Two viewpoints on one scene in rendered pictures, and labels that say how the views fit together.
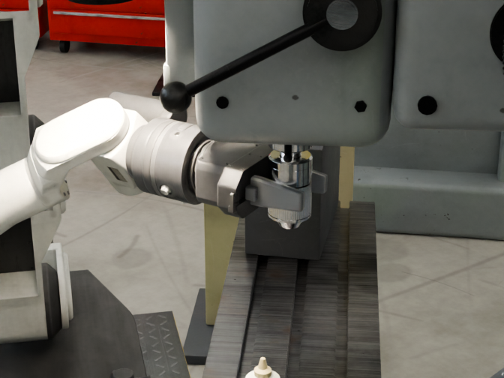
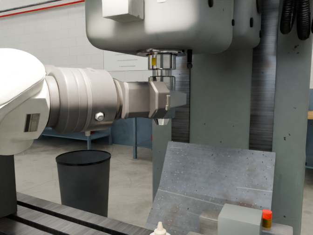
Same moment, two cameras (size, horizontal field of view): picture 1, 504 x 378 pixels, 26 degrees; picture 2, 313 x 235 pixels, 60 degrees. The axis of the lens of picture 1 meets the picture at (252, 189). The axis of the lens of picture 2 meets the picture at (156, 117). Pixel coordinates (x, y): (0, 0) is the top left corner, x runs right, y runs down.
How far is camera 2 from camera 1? 1.08 m
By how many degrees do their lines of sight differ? 66
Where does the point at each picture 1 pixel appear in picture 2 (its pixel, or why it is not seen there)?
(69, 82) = not seen: outside the picture
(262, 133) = (216, 31)
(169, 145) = (97, 77)
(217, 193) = (144, 105)
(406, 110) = (247, 24)
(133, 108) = not seen: hidden behind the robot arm
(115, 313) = not seen: outside the picture
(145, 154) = (79, 87)
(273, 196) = (173, 99)
